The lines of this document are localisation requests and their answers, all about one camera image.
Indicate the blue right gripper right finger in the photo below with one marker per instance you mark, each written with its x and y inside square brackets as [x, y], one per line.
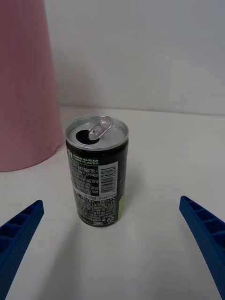
[208, 232]

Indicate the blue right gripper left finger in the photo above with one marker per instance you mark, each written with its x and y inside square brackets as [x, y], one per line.
[16, 236]

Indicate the black drink can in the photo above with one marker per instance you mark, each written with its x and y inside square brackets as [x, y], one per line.
[97, 178]

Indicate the pink plastic waste bin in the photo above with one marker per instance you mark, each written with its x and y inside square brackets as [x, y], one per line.
[24, 89]

